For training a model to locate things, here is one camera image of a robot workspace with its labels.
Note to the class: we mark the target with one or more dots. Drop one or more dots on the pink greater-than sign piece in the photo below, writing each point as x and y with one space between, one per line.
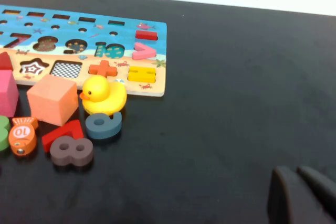
141 53

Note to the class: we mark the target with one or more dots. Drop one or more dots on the green number three piece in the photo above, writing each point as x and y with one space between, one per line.
3 137

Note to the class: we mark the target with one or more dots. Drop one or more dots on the blue-grey number nine piece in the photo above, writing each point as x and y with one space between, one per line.
107 128

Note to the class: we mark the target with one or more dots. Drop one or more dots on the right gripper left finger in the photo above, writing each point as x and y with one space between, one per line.
288 200

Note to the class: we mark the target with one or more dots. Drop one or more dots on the yellow rubber duck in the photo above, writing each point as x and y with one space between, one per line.
105 98

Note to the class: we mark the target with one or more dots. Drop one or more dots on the colourful wooden puzzle board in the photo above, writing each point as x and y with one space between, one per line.
123 28

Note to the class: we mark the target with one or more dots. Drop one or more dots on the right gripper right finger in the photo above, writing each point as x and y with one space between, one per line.
321 184

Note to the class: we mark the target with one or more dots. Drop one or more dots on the red minus sign piece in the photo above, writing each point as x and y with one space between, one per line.
146 35

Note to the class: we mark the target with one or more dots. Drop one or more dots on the hot pink cube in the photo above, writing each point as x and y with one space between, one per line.
7 93

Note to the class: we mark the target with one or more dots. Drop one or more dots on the orange plus sign piece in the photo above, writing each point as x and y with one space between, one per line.
103 68

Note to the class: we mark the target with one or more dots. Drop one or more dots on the salmon orange cube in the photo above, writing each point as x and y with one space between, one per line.
52 100

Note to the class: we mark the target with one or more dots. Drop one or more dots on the red number seven piece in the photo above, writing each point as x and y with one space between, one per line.
68 129

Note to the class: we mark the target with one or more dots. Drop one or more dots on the orange fish with ten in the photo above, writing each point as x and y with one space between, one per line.
23 140

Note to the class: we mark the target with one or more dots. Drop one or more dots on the brown number eight piece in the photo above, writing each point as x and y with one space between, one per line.
72 157

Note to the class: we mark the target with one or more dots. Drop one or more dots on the red triangle piece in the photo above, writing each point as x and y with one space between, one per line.
4 62

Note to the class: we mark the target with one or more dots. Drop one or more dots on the yellow equals sign piece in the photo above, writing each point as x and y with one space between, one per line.
135 74

